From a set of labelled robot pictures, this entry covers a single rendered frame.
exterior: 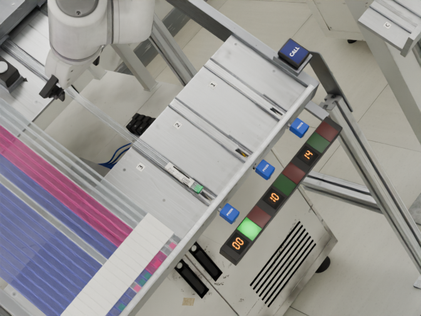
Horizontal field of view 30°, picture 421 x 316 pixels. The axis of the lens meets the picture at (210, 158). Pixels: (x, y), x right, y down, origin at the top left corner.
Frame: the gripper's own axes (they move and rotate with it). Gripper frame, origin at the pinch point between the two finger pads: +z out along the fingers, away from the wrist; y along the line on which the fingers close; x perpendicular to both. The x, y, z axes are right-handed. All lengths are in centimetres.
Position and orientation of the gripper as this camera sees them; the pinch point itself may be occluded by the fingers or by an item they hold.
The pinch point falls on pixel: (74, 75)
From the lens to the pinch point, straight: 143.7
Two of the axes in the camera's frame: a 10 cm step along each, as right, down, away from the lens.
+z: -1.8, 2.5, 9.5
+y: -6.1, 7.3, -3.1
